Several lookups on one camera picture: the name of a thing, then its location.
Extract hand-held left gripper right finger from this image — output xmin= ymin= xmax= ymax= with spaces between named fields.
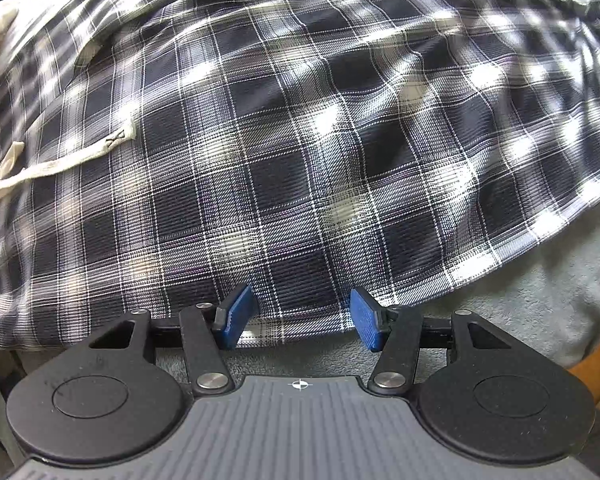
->
xmin=349 ymin=287 xmax=514 ymax=396

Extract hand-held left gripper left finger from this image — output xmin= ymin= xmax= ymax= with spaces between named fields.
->
xmin=87 ymin=284 xmax=256 ymax=396

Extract plaid pants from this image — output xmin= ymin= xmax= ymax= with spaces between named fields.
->
xmin=0 ymin=0 xmax=600 ymax=351

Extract grey bed sheet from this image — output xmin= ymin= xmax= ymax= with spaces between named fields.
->
xmin=0 ymin=0 xmax=600 ymax=401

